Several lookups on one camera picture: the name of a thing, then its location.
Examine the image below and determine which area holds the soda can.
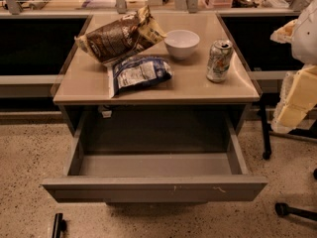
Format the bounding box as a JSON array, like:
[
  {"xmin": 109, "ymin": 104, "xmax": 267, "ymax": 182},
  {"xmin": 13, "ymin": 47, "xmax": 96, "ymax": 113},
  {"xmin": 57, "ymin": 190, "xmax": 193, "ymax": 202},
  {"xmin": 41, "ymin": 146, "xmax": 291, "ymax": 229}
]
[{"xmin": 206, "ymin": 40, "xmax": 234, "ymax": 82}]

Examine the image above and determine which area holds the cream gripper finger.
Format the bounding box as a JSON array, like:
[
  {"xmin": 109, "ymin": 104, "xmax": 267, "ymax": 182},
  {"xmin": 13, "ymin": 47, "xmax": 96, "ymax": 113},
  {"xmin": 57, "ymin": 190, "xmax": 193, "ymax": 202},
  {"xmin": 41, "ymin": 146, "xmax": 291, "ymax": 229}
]
[
  {"xmin": 271, "ymin": 64, "xmax": 317, "ymax": 133},
  {"xmin": 270, "ymin": 20, "xmax": 297, "ymax": 44}
]

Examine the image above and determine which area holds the brown chip bag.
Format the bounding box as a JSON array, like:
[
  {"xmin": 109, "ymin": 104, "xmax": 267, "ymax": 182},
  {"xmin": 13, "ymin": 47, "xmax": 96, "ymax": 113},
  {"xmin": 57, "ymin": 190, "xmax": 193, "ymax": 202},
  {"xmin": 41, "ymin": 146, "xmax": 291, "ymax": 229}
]
[{"xmin": 75, "ymin": 6, "xmax": 166, "ymax": 64}]

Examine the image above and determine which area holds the black table leg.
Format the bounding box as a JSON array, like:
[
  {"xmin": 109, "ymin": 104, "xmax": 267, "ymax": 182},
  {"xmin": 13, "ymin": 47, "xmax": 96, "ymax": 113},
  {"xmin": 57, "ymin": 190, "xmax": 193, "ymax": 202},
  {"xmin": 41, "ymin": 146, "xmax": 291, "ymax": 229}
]
[{"xmin": 259, "ymin": 100, "xmax": 271, "ymax": 160}]

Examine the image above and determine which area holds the white bowl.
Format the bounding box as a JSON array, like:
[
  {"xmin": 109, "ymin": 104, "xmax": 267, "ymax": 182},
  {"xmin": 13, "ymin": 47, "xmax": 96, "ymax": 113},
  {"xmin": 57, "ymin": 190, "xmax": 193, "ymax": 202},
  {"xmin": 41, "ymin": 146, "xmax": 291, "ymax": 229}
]
[{"xmin": 164, "ymin": 30, "xmax": 200, "ymax": 60}]

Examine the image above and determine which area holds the black chair leg with caster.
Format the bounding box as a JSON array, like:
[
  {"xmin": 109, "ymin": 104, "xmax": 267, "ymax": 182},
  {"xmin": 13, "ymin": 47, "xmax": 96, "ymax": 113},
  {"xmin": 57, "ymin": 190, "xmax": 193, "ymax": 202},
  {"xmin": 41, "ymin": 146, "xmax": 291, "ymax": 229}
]
[{"xmin": 274, "ymin": 202, "xmax": 317, "ymax": 221}]

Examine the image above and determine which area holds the blue chip bag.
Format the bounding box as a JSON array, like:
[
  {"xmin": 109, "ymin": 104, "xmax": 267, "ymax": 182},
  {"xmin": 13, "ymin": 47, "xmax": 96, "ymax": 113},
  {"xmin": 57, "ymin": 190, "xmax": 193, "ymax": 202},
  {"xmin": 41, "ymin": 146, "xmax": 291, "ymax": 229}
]
[{"xmin": 107, "ymin": 57, "xmax": 172, "ymax": 98}]

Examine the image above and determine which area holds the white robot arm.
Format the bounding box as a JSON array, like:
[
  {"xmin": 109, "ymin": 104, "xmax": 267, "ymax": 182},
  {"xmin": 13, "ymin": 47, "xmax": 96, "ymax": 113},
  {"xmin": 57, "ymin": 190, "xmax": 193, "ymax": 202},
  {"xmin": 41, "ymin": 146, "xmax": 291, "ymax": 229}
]
[{"xmin": 270, "ymin": 0, "xmax": 317, "ymax": 134}]

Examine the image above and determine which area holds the open grey top drawer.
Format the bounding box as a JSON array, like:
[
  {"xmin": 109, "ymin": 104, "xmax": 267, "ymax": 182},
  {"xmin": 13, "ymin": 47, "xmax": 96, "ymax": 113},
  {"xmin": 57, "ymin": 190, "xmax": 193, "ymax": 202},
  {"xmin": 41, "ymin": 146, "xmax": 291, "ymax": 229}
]
[{"xmin": 43, "ymin": 111, "xmax": 267, "ymax": 203}]

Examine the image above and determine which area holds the black caster bottom left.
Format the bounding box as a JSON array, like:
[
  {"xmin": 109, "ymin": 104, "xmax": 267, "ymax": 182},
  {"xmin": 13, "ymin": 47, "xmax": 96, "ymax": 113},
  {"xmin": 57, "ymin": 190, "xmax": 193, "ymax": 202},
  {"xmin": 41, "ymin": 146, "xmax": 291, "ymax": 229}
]
[{"xmin": 52, "ymin": 213, "xmax": 67, "ymax": 238}]

